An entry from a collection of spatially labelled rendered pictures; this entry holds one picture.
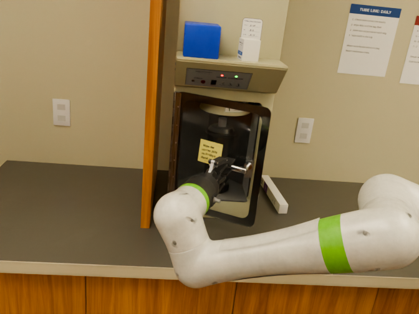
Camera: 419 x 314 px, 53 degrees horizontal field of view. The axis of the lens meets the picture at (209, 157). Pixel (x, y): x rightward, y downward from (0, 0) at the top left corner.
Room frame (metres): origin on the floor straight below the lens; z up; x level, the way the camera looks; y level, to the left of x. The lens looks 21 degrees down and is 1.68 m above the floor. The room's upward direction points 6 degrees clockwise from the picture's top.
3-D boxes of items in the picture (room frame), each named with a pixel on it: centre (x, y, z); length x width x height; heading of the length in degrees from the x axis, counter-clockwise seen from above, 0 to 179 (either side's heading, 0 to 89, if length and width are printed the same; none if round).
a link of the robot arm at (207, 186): (0.96, 0.02, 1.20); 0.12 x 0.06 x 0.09; 71
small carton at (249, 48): (1.26, -0.08, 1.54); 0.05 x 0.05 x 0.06; 14
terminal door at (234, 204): (1.24, -0.02, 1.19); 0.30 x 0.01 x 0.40; 71
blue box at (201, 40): (1.25, 0.06, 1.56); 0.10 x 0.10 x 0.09; 6
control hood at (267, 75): (1.26, -0.03, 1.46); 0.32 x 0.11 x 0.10; 96
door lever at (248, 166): (1.19, -0.08, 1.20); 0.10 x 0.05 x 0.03; 71
